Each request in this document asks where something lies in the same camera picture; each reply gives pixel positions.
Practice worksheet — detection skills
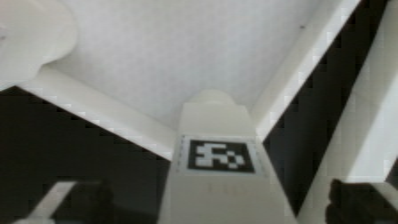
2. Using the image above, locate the white desk tabletop tray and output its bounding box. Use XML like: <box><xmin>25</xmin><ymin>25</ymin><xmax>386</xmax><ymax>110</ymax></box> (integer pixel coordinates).
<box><xmin>20</xmin><ymin>0</ymin><xmax>361</xmax><ymax>156</ymax></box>

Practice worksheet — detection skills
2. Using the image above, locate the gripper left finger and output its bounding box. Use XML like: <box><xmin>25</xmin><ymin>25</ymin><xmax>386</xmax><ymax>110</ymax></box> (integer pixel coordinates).
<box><xmin>15</xmin><ymin>181</ymin><xmax>77</xmax><ymax>224</ymax></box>

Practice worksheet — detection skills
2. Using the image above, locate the white desk leg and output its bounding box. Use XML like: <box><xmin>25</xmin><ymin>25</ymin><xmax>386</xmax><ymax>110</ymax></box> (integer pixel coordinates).
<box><xmin>157</xmin><ymin>90</ymin><xmax>299</xmax><ymax>224</ymax></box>
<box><xmin>0</xmin><ymin>0</ymin><xmax>79</xmax><ymax>91</ymax></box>

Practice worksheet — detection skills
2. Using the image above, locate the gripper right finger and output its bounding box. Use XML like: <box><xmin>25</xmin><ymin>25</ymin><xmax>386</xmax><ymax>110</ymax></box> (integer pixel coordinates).
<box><xmin>326</xmin><ymin>179</ymin><xmax>398</xmax><ymax>224</ymax></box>

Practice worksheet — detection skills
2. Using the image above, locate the white front fence bar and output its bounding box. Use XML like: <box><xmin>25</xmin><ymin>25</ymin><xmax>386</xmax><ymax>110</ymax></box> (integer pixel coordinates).
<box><xmin>297</xmin><ymin>0</ymin><xmax>398</xmax><ymax>224</ymax></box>

